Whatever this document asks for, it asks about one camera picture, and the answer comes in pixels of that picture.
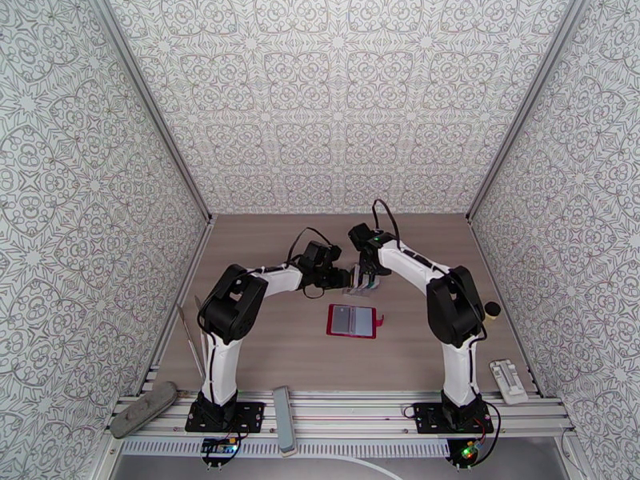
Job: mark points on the aluminium corner post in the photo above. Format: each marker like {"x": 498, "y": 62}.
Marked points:
{"x": 531, "y": 93}
{"x": 146, "y": 93}

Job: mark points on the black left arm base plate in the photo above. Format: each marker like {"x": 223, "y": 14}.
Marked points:
{"x": 250, "y": 416}

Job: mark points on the fanned stack of cards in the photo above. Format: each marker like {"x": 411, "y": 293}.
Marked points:
{"x": 355, "y": 292}

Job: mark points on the white slotted vent strip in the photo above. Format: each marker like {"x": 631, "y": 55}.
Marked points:
{"x": 350, "y": 448}

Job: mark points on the small circuit board blue parts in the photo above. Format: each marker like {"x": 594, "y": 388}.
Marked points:
{"x": 217, "y": 447}

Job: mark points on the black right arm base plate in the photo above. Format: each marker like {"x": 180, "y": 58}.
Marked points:
{"x": 427, "y": 418}

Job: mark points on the thin metal strip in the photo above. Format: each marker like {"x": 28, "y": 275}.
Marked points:
{"x": 190, "y": 338}

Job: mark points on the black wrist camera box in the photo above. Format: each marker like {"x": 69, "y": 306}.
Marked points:
{"x": 330, "y": 254}
{"x": 359, "y": 236}

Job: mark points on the aluminium table side rail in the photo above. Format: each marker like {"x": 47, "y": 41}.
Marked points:
{"x": 206, "y": 233}
{"x": 473, "y": 231}

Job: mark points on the aluminium mounting rail frame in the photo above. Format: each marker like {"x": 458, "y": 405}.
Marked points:
{"x": 350, "y": 411}

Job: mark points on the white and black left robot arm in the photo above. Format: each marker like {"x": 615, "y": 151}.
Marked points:
{"x": 230, "y": 308}

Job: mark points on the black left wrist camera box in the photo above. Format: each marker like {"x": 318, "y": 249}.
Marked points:
{"x": 330, "y": 254}

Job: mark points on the grey flat stone-like slab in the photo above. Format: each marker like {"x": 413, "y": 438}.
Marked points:
{"x": 142, "y": 411}

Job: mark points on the white plastic device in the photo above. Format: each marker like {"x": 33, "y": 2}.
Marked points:
{"x": 509, "y": 382}

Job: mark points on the beige cylinder with black cap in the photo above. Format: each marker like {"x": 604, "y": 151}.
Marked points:
{"x": 492, "y": 312}

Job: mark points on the grey upright bar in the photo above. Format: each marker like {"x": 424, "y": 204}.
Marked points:
{"x": 284, "y": 418}

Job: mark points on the teal credit card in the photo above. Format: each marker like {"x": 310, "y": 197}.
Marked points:
{"x": 372, "y": 283}

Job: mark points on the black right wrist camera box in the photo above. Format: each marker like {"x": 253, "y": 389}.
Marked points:
{"x": 359, "y": 236}

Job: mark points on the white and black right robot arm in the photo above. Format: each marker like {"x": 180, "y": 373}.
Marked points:
{"x": 452, "y": 313}

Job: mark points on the small circuit board green light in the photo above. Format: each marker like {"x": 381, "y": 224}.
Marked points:
{"x": 469, "y": 451}

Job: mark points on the red leather card holder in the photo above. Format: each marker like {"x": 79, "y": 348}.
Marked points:
{"x": 345, "y": 318}

